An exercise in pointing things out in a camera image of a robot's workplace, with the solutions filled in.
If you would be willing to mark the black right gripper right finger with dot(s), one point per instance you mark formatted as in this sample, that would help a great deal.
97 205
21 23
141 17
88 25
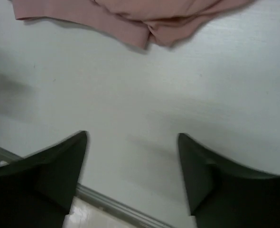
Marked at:
224 194

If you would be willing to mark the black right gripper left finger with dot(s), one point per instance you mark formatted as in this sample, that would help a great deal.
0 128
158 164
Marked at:
37 191

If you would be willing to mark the pink pleated skirt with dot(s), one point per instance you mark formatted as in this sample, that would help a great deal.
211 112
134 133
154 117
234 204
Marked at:
134 22

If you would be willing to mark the aluminium table edge rail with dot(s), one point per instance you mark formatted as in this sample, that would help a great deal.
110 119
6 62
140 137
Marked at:
100 201

